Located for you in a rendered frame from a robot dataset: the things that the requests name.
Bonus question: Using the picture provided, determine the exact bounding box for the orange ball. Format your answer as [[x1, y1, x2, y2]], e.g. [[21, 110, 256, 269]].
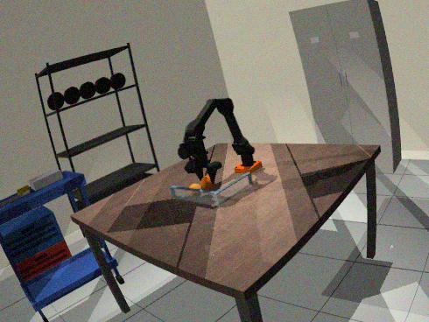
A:
[[189, 184, 202, 190], [200, 176, 215, 190]]

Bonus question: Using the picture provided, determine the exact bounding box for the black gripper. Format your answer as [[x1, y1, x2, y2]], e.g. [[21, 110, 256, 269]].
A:
[[192, 150, 222, 184]]

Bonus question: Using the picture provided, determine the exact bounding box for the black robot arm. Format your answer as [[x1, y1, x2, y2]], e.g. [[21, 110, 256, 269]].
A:
[[178, 98, 256, 173]]

